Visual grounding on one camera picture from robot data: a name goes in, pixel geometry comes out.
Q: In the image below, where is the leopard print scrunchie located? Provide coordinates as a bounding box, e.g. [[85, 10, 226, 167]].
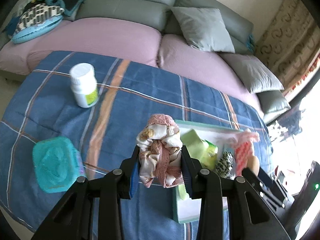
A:
[[215, 148, 235, 179]]

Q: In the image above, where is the white pill bottle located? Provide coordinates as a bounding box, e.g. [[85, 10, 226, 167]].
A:
[[69, 63, 99, 108]]

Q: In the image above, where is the pink floral scrunchie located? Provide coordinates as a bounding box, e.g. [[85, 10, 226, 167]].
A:
[[136, 114, 183, 188]]

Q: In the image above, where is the pink white knitted cloth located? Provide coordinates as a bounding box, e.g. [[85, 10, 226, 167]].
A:
[[229, 129, 260, 176]]

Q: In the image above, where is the patterned beige curtain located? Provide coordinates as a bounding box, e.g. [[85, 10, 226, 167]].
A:
[[255, 0, 319, 95]]

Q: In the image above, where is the teal shallow cardboard tray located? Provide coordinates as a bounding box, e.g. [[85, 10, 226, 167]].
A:
[[173, 120, 242, 224]]

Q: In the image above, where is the tan makeup sponge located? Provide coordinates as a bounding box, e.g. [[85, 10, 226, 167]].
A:
[[247, 155, 260, 176]]

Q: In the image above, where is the grey sofa armrest cushion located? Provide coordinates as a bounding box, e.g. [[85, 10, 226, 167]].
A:
[[257, 90, 291, 124]]

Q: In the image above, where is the grey throw pillow flat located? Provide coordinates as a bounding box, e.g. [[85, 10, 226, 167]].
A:
[[220, 53, 284, 94]]

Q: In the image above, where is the grey throw pillow upright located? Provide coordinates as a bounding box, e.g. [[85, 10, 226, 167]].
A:
[[172, 7, 235, 53]]

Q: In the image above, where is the pink sofa seat cover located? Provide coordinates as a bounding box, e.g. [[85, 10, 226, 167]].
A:
[[1, 18, 263, 114]]

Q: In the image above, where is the green tissue pack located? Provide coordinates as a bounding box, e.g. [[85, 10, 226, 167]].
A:
[[200, 140, 219, 170]]

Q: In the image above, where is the teal plastic house box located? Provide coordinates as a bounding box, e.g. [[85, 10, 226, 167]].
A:
[[32, 137, 86, 193]]

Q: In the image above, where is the black white patterned cushion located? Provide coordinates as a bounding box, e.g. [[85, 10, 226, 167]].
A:
[[11, 3, 65, 44]]

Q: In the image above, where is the blue plaid blanket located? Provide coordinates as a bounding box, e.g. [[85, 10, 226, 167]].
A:
[[1, 51, 273, 231]]

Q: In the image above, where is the green cloth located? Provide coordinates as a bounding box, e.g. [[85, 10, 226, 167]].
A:
[[178, 129, 204, 200]]

